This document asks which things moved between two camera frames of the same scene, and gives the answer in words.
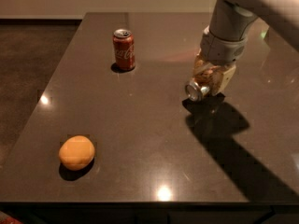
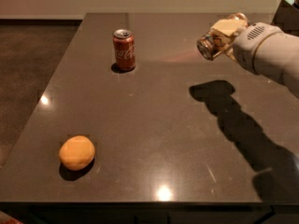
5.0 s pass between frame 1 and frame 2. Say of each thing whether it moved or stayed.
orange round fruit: stayed
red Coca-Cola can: stayed
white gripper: moved
